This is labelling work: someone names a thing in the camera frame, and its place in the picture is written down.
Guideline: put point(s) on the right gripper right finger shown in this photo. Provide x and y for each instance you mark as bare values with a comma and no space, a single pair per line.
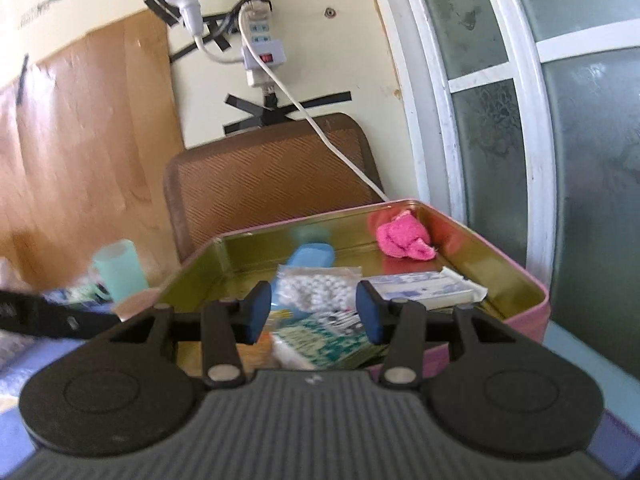
399,324

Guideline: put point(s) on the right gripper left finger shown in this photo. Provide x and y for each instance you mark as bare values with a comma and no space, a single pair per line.
224,325

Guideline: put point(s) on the white tissue pack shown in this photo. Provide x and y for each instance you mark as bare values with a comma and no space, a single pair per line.
435,290

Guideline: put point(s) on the yellow snack packet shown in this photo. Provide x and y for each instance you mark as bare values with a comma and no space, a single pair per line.
323,341

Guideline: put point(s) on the pink fuzzy cloth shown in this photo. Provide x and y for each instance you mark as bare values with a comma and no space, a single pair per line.
405,237

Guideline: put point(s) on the bag of white beads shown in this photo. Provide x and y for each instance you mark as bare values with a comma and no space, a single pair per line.
340,295

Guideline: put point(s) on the blue pencil case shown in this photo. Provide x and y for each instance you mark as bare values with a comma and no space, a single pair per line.
300,278

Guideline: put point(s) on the blue green toothpaste box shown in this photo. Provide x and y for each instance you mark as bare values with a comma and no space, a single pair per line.
84,296

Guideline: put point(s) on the teal plastic mug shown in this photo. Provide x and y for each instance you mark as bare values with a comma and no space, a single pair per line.
120,270

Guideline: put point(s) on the pink macaron biscuit tin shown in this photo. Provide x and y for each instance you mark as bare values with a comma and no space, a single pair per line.
230,265

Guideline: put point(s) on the brown woven chair back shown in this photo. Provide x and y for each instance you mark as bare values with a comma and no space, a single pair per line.
256,177

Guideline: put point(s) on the blue patterned tablecloth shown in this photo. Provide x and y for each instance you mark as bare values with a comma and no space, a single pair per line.
504,408

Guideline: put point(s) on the white framed frosted window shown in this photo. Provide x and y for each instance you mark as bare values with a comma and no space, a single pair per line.
524,123

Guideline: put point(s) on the white power strip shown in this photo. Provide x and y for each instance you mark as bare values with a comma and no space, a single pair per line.
255,25

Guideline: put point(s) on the wood-pattern wall sheet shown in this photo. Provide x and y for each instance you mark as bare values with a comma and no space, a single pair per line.
85,139

